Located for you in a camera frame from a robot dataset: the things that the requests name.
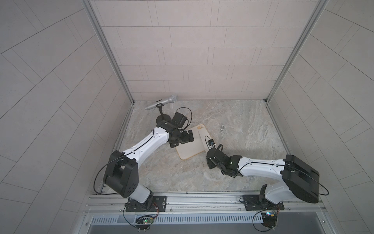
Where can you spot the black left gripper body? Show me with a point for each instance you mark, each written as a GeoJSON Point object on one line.
{"type": "Point", "coordinates": [179, 137]}

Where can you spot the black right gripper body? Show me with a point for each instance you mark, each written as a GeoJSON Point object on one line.
{"type": "Point", "coordinates": [211, 166]}

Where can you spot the beige cutting board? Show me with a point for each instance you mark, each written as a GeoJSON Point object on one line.
{"type": "Point", "coordinates": [188, 150]}

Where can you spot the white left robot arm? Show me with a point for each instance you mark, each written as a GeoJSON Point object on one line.
{"type": "Point", "coordinates": [122, 170]}

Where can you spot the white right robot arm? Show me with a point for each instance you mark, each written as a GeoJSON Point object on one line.
{"type": "Point", "coordinates": [296, 179]}

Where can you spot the right green circuit board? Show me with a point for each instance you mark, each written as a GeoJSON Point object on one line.
{"type": "Point", "coordinates": [270, 220]}

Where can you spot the green circuit board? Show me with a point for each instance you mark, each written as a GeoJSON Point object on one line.
{"type": "Point", "coordinates": [270, 220]}
{"type": "Point", "coordinates": [144, 222]}

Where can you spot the left green circuit board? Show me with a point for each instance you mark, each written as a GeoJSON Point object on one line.
{"type": "Point", "coordinates": [144, 222]}

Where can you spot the black microphone stand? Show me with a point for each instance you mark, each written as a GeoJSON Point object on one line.
{"type": "Point", "coordinates": [162, 116]}

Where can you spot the grey handheld microphone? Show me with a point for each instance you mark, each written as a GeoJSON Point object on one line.
{"type": "Point", "coordinates": [162, 102]}

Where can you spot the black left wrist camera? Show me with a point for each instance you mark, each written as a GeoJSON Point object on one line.
{"type": "Point", "coordinates": [181, 120]}

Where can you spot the aluminium mounting rail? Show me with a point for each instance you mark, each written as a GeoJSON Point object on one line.
{"type": "Point", "coordinates": [176, 203]}

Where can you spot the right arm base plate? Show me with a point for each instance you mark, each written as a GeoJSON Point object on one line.
{"type": "Point", "coordinates": [258, 202]}

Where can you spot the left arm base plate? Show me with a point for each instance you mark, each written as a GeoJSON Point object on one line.
{"type": "Point", "coordinates": [158, 203]}

